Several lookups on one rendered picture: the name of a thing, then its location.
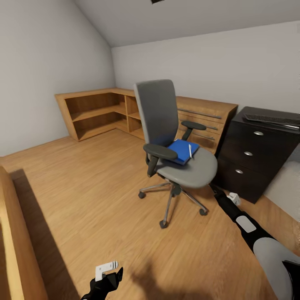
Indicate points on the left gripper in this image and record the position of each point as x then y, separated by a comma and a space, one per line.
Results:
109, 283

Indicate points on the keyboard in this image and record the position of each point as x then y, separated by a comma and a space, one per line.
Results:
275, 120

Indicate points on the folder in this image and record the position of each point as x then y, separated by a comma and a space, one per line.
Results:
181, 147

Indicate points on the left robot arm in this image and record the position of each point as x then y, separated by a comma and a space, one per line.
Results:
103, 283

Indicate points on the notebook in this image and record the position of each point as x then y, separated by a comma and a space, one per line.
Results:
283, 124

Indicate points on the swivel chair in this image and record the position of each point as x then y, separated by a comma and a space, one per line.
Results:
157, 106

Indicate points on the desktop computer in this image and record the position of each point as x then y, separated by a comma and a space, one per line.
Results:
284, 189

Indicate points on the bed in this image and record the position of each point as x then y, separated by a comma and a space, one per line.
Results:
20, 276

